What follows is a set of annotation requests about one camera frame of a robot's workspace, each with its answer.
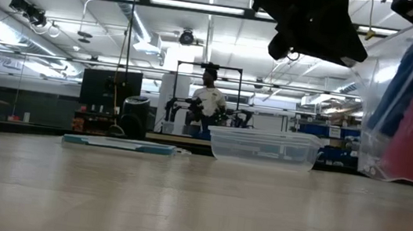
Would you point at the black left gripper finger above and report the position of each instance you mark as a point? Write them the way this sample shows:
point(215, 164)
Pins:
point(333, 44)

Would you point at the blue storage bin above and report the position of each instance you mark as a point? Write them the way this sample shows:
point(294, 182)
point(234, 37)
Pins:
point(309, 129)

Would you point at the black aluminium table frame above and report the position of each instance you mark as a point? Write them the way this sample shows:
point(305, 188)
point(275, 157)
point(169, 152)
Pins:
point(11, 128)

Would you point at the clear plastic container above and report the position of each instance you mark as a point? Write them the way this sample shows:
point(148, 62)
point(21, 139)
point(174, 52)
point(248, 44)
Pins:
point(265, 150)

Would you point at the black dome camera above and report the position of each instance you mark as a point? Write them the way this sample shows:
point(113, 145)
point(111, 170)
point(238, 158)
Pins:
point(187, 37)

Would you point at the white cabinet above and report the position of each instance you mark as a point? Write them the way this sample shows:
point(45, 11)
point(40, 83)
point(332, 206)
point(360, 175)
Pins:
point(167, 83)

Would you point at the black shelf red items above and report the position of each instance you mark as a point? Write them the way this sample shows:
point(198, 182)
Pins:
point(95, 123)

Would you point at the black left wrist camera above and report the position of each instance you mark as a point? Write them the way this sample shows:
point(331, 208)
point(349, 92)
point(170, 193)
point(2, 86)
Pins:
point(279, 47)

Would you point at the clear lid blue rim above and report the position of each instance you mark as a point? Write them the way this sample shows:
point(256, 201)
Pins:
point(120, 144)

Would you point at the black monitor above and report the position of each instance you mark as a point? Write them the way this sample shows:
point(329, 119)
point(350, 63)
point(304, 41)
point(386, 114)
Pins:
point(95, 86)

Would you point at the black hanging camera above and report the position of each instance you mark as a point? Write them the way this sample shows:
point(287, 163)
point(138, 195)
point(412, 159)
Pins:
point(293, 58)

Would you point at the black background robot arm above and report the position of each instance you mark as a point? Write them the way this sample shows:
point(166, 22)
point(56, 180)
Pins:
point(238, 115)

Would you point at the black pendant lamp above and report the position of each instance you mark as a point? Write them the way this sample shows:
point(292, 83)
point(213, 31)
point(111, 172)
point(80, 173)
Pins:
point(84, 35)

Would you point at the clear zip bag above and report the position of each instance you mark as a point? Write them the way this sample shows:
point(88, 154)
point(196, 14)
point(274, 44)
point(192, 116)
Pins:
point(375, 93)

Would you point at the black hanging camera rig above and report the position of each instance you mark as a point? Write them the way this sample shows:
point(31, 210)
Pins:
point(28, 11)

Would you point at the person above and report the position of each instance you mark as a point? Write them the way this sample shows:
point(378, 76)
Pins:
point(210, 100)

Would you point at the yellow hanging plug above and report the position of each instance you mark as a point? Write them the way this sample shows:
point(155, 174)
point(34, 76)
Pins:
point(370, 33)

